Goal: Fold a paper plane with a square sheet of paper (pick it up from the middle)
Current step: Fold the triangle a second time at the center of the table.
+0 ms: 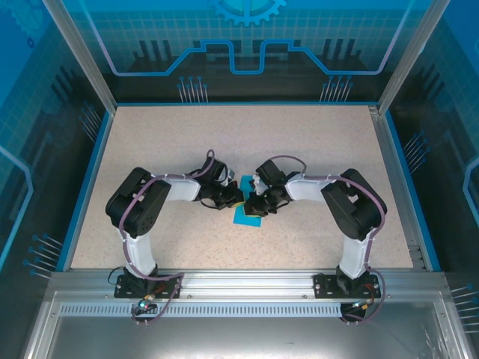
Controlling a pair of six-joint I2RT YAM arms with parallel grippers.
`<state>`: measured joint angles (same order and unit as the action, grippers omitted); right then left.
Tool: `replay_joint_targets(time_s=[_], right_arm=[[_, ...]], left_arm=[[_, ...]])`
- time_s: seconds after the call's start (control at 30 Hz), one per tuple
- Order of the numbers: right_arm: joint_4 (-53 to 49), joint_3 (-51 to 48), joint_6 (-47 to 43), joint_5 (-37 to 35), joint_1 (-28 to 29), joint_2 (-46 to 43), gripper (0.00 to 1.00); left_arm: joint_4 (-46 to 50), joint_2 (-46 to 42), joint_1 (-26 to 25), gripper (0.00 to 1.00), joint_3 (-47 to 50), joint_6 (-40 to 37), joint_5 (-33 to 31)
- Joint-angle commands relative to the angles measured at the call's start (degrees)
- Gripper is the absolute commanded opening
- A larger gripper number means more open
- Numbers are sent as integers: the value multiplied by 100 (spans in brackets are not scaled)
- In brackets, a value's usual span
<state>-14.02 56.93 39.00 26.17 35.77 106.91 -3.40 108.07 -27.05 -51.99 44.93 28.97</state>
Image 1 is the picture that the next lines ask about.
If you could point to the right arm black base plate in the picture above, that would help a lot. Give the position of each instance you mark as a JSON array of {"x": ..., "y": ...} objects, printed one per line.
[{"x": 325, "y": 286}]

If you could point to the blue table edge strip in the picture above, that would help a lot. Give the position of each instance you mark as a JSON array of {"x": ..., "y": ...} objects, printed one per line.
[
  {"x": 89, "y": 187},
  {"x": 401, "y": 157}
]

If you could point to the blue paper sheet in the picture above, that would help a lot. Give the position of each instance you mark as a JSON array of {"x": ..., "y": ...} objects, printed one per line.
[{"x": 245, "y": 221}]

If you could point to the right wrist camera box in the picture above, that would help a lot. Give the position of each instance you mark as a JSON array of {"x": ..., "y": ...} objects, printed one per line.
[{"x": 258, "y": 185}]

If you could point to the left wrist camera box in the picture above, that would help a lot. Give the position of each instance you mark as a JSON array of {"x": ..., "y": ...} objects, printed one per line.
[{"x": 229, "y": 175}]

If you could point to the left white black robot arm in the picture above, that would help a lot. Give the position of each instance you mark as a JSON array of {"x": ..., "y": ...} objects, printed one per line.
[{"x": 140, "y": 254}]

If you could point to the aluminium mounting rail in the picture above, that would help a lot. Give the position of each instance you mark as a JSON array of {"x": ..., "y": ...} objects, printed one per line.
[{"x": 243, "y": 282}]

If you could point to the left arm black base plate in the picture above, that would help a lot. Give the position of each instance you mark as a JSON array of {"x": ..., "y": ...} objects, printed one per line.
[{"x": 164, "y": 286}]

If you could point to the grey metal tray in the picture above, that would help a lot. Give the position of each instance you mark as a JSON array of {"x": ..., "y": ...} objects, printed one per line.
[{"x": 239, "y": 336}]

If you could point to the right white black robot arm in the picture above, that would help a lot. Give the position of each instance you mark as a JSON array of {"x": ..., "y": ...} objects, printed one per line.
[{"x": 355, "y": 254}]

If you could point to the aluminium side rail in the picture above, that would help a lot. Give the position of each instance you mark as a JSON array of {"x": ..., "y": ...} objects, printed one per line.
[{"x": 389, "y": 157}]

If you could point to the aluminium frame post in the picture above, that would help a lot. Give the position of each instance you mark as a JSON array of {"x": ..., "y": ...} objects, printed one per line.
[
  {"x": 81, "y": 56},
  {"x": 411, "y": 56}
]

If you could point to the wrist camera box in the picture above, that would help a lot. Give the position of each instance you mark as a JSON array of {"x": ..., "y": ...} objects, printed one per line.
[
  {"x": 258, "y": 185},
  {"x": 229, "y": 175}
]

